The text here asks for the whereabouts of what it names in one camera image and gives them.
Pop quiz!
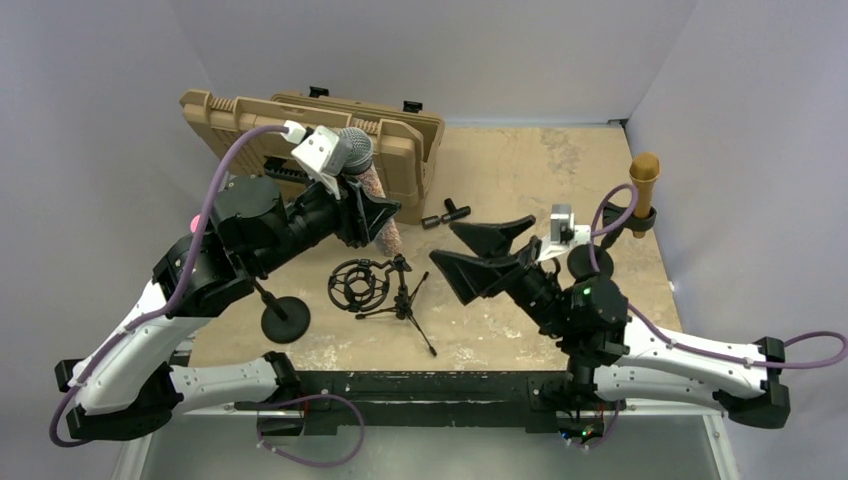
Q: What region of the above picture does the black case carry handle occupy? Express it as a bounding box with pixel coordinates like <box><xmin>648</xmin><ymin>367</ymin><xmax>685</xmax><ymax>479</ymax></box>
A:
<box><xmin>263</xmin><ymin>156</ymin><xmax>314</xmax><ymax>185</ymax></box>

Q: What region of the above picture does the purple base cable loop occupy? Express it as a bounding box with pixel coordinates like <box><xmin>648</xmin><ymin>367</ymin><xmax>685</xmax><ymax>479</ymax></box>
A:
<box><xmin>256</xmin><ymin>394</ymin><xmax>366</xmax><ymax>470</ymax></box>

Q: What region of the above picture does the black round base stand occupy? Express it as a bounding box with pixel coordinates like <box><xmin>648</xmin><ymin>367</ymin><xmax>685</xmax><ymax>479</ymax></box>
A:
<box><xmin>252</xmin><ymin>278</ymin><xmax>311</xmax><ymax>344</ymax></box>

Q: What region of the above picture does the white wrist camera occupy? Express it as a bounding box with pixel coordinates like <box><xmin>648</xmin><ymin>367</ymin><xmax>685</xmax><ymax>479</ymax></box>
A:
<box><xmin>536</xmin><ymin>204</ymin><xmax>591</xmax><ymax>262</ymax></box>
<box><xmin>287</xmin><ymin>125</ymin><xmax>352</xmax><ymax>200</ymax></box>

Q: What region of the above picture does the black round gold-mic stand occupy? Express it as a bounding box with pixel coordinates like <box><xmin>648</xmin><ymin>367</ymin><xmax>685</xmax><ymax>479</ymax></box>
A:
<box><xmin>566</xmin><ymin>207</ymin><xmax>657</xmax><ymax>280</ymax></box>

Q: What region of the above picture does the black T-shaped adapter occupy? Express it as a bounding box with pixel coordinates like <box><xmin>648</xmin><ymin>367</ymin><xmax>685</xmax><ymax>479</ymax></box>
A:
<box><xmin>441</xmin><ymin>198</ymin><xmax>471</xmax><ymax>224</ymax></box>

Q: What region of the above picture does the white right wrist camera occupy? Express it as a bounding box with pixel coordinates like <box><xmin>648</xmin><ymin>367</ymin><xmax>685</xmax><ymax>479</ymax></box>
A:
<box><xmin>536</xmin><ymin>204</ymin><xmax>591</xmax><ymax>262</ymax></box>

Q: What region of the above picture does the black tripod shock mount stand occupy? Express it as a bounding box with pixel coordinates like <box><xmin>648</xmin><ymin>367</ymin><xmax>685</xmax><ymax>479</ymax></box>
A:
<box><xmin>327</xmin><ymin>254</ymin><xmax>438</xmax><ymax>357</ymax></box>

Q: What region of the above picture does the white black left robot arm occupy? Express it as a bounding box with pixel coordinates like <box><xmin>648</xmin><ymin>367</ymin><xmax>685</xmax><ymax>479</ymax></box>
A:
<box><xmin>54</xmin><ymin>176</ymin><xmax>401</xmax><ymax>448</ymax></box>

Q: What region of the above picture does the tan plastic hard case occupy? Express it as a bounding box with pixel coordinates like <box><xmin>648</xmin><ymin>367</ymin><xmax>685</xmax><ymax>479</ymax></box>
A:
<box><xmin>179</xmin><ymin>89</ymin><xmax>446</xmax><ymax>226</ymax></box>

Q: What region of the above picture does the black mounting rail base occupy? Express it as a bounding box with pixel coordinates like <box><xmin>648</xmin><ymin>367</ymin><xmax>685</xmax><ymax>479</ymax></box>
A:
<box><xmin>235</xmin><ymin>371</ymin><xmax>619</xmax><ymax>435</ymax></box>

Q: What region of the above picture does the black cylindrical adapter piece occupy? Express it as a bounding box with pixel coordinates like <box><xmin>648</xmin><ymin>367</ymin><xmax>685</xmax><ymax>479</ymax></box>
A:
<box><xmin>421</xmin><ymin>215</ymin><xmax>442</xmax><ymax>230</ymax></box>

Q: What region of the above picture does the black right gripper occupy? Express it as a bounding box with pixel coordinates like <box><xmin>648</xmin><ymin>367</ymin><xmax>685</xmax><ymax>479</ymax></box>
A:
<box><xmin>425</xmin><ymin>215</ymin><xmax>568</xmax><ymax>338</ymax></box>

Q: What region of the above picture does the gold microphone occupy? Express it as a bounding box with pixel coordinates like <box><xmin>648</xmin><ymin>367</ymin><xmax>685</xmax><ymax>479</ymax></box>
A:
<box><xmin>629</xmin><ymin>152</ymin><xmax>661</xmax><ymax>220</ymax></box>

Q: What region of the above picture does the silver mesh glitter microphone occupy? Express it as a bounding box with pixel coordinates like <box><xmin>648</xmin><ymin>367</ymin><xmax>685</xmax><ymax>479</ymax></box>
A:
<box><xmin>338</xmin><ymin>127</ymin><xmax>402</xmax><ymax>257</ymax></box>

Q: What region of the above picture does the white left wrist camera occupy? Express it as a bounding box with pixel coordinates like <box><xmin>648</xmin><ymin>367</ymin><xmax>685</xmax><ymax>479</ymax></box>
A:
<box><xmin>287</xmin><ymin>125</ymin><xmax>352</xmax><ymax>200</ymax></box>

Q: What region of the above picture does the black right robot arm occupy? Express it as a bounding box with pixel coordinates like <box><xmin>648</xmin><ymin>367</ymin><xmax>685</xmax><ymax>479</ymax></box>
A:
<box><xmin>429</xmin><ymin>215</ymin><xmax>791</xmax><ymax>429</ymax></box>

